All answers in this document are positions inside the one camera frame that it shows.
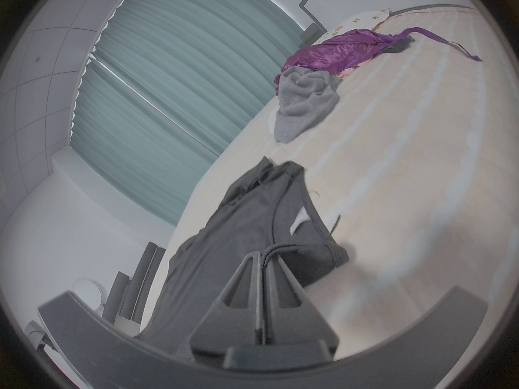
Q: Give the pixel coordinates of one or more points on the grey bedside table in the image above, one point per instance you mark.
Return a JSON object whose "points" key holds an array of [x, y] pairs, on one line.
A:
{"points": [[312, 35]]}

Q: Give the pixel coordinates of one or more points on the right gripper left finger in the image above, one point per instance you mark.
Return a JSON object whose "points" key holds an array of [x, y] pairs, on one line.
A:
{"points": [[243, 322]]}

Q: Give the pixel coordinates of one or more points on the blue-green curtain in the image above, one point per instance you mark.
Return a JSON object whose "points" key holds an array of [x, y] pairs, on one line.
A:
{"points": [[133, 144], [194, 47]]}

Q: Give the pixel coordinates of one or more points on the white printed pillow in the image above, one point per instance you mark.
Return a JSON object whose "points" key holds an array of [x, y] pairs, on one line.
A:
{"points": [[357, 18]]}

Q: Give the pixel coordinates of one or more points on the black T-shirt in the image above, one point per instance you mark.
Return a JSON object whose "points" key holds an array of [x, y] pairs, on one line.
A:
{"points": [[243, 225]]}

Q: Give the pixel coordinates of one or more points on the grey garment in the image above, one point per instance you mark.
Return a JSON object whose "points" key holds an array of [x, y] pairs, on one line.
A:
{"points": [[304, 99]]}

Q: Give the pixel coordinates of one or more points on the bed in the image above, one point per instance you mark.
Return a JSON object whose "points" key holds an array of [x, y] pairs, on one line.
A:
{"points": [[405, 176]]}

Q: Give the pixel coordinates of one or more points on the round white mirror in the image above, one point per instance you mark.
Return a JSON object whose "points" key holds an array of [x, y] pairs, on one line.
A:
{"points": [[87, 294]]}

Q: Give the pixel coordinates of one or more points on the pink garment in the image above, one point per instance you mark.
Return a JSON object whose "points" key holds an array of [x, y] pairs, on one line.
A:
{"points": [[349, 70]]}

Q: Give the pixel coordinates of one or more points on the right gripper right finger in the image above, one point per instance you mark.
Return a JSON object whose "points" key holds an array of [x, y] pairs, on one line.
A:
{"points": [[284, 322]]}

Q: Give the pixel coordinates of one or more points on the purple garment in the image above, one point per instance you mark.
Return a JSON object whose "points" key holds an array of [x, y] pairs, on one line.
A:
{"points": [[324, 51]]}

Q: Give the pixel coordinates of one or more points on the small black garment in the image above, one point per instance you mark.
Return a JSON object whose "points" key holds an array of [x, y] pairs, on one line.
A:
{"points": [[397, 47]]}

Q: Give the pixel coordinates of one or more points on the black chest of drawers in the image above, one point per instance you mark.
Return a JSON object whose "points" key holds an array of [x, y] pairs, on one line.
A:
{"points": [[150, 261]]}

